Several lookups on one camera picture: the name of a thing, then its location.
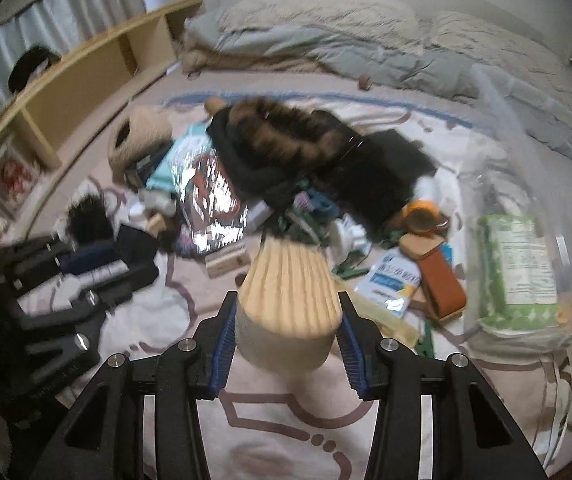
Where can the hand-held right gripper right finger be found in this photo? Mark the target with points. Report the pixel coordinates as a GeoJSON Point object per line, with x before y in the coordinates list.
{"type": "Point", "coordinates": [351, 360]}

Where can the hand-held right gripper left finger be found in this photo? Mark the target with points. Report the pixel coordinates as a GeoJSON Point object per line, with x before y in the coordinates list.
{"type": "Point", "coordinates": [221, 355]}

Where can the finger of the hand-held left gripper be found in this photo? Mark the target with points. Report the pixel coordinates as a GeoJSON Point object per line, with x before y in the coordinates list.
{"type": "Point", "coordinates": [86, 260]}
{"type": "Point", "coordinates": [66, 320]}

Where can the black feathery hair accessory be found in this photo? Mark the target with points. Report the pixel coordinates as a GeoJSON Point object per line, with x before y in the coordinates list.
{"type": "Point", "coordinates": [86, 220]}

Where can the beige oval wooden box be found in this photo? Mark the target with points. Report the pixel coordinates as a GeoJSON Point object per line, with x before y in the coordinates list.
{"type": "Point", "coordinates": [286, 290]}

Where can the clear plastic storage bin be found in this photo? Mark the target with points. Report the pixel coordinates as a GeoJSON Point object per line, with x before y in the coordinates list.
{"type": "Point", "coordinates": [515, 195]}

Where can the blue and white pouch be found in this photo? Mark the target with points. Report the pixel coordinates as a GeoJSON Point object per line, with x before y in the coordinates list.
{"type": "Point", "coordinates": [388, 280]}

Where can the small wooden box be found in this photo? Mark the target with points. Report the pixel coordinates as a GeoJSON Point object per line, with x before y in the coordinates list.
{"type": "Point", "coordinates": [226, 262]}

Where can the red framed picture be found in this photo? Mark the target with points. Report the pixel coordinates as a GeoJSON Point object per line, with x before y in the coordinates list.
{"type": "Point", "coordinates": [11, 175]}

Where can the brown leather case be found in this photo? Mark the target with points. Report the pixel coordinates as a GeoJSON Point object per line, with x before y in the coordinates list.
{"type": "Point", "coordinates": [440, 285]}

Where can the tan cork block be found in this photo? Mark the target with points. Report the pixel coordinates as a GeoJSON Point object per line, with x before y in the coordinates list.
{"type": "Point", "coordinates": [415, 247]}

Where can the silver foil packet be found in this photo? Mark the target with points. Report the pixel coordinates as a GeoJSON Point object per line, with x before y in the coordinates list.
{"type": "Point", "coordinates": [211, 210]}

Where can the light blue wipes pack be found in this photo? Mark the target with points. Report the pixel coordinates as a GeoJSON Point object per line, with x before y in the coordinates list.
{"type": "Point", "coordinates": [183, 157]}

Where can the pile of coloured clips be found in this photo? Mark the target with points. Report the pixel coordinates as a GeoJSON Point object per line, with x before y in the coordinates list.
{"type": "Point", "coordinates": [311, 207]}

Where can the green wet wipes pack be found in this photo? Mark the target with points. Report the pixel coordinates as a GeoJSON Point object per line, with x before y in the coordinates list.
{"type": "Point", "coordinates": [515, 270]}

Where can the light wooden shelf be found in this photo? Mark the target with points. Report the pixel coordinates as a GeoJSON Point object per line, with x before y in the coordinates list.
{"type": "Point", "coordinates": [101, 67]}

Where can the tan wooden cylinder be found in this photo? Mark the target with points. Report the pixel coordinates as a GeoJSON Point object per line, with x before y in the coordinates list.
{"type": "Point", "coordinates": [214, 106]}

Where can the black hat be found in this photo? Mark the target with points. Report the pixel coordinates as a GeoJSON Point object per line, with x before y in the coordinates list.
{"type": "Point", "coordinates": [28, 67]}

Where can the black box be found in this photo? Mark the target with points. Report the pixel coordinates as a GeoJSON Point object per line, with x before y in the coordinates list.
{"type": "Point", "coordinates": [400, 155]}

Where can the tan fleece blanket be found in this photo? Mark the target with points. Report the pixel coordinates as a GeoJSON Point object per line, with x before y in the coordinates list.
{"type": "Point", "coordinates": [201, 65]}

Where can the black coat with fur trim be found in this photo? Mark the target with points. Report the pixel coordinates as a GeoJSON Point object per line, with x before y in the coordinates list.
{"type": "Point", "coordinates": [276, 125]}

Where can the beige bed mattress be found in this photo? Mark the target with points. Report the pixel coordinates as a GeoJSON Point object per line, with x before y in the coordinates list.
{"type": "Point", "coordinates": [246, 85]}

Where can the grey curtain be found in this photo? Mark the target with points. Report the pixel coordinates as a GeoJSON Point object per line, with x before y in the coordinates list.
{"type": "Point", "coordinates": [66, 10]}

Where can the small brown round roller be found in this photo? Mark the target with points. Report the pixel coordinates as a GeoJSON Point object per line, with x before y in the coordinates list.
{"type": "Point", "coordinates": [364, 82]}

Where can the beige quilted pillow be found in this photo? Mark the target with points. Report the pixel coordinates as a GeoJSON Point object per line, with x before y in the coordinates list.
{"type": "Point", "coordinates": [505, 55]}
{"type": "Point", "coordinates": [316, 15]}

